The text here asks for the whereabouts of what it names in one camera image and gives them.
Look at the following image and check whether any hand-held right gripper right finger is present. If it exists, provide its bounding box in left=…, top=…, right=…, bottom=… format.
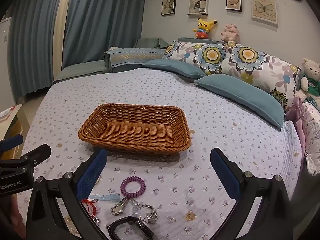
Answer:
left=210, top=148, right=294, bottom=240

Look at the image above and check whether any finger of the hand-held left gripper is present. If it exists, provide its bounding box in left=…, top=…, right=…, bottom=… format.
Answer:
left=0, top=134, right=24, bottom=153
left=0, top=144, right=52, bottom=178

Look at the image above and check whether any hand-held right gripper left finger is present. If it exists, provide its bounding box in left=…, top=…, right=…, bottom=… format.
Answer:
left=26, top=149, right=108, bottom=240

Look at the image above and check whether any light blue plastic strip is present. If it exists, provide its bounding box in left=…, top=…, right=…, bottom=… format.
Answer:
left=89, top=193, right=120, bottom=202

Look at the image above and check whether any red cord bracelet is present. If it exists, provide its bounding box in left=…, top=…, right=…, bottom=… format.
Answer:
left=81, top=198, right=100, bottom=227

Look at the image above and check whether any purple spiral bracelet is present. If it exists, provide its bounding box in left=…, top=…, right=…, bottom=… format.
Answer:
left=120, top=177, right=146, bottom=198

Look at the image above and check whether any brown wicker basket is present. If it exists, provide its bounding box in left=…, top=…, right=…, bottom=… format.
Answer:
left=78, top=103, right=192, bottom=155

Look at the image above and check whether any black watch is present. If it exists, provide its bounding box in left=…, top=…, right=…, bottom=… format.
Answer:
left=107, top=216, right=155, bottom=240

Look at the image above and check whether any crystal bead bracelet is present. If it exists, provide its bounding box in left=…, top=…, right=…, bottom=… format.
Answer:
left=129, top=199, right=158, bottom=224

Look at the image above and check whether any person's left forearm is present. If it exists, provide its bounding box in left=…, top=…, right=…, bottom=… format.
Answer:
left=0, top=195, right=27, bottom=239

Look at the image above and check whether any wooden side table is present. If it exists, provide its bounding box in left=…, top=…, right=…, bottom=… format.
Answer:
left=0, top=104, right=23, bottom=140

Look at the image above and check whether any metal swivel clasp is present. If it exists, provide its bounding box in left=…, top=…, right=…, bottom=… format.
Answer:
left=111, top=197, right=129, bottom=216

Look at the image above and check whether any lilac floral quilt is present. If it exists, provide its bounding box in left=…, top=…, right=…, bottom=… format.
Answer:
left=19, top=67, right=307, bottom=240

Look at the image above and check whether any teal cushion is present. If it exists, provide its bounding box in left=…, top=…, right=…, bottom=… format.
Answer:
left=194, top=74, right=285, bottom=128
left=142, top=59, right=207, bottom=79

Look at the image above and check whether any pink floral blanket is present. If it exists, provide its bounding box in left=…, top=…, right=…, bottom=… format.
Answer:
left=299, top=101, right=320, bottom=175

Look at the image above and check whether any blue pleated curtain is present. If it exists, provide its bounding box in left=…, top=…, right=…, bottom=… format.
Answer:
left=61, top=0, right=148, bottom=67
left=9, top=0, right=68, bottom=97

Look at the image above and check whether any floral pillow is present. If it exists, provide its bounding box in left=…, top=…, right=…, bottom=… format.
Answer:
left=221, top=41, right=302, bottom=114
left=162, top=41, right=228, bottom=75

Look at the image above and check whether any cream curtain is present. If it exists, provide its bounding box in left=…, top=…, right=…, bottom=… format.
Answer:
left=51, top=0, right=75, bottom=80

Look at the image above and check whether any teal striped blanket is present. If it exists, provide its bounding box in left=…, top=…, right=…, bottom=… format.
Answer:
left=104, top=47, right=173, bottom=73

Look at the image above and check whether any white teddy bear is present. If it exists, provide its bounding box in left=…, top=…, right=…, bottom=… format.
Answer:
left=295, top=58, right=320, bottom=103

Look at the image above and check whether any pink plush toy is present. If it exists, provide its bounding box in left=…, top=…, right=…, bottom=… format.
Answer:
left=220, top=24, right=240, bottom=42

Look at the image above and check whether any green folded cloth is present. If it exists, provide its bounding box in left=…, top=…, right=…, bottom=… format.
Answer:
left=132, top=37, right=170, bottom=49

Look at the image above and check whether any yellow plush toy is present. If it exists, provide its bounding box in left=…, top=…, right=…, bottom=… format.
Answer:
left=192, top=18, right=218, bottom=39

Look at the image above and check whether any white framed butterfly picture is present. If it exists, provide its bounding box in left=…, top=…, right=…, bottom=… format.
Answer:
left=251, top=0, right=278, bottom=25

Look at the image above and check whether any patchwork canvas picture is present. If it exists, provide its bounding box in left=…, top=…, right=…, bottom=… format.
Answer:
left=188, top=0, right=209, bottom=16

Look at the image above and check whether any dark framed butterfly picture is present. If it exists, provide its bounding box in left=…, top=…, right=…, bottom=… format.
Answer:
left=226, top=0, right=243, bottom=12

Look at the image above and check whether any black framed picture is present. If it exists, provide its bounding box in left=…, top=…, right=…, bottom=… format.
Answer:
left=161, top=0, right=177, bottom=16

